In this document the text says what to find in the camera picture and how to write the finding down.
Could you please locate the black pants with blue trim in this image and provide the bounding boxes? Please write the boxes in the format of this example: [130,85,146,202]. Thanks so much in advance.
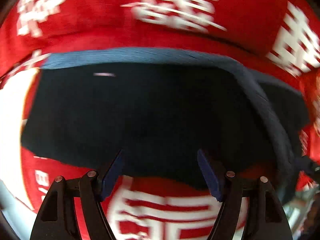
[21,48,309,203]

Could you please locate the red sofa cover white characters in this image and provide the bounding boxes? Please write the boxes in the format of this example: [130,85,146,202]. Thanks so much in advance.
[1,0,319,239]

